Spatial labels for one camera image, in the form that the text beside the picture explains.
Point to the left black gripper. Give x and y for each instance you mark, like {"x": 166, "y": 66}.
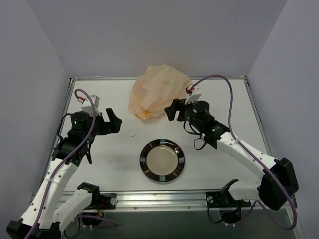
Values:
{"x": 103, "y": 124}

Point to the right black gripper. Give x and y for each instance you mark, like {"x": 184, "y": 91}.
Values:
{"x": 180, "y": 112}

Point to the orange translucent plastic bag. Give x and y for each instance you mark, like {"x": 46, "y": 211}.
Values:
{"x": 155, "y": 90}

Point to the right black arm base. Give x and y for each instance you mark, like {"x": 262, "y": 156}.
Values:
{"x": 230, "y": 210}

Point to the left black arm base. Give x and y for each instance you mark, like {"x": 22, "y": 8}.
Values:
{"x": 92, "y": 215}

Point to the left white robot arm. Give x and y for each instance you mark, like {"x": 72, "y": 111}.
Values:
{"x": 44, "y": 219}

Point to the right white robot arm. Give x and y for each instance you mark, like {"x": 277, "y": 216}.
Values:
{"x": 277, "y": 182}

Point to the dark rimmed beige plate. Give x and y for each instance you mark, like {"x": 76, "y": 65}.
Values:
{"x": 162, "y": 160}

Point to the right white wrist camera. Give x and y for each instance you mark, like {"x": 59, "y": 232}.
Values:
{"x": 193, "y": 94}

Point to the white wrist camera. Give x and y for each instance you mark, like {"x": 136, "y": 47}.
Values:
{"x": 86, "y": 105}
{"x": 193, "y": 94}

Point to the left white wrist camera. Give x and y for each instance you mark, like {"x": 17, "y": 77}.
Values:
{"x": 86, "y": 105}

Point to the aluminium front rail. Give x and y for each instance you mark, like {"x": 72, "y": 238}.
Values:
{"x": 155, "y": 201}

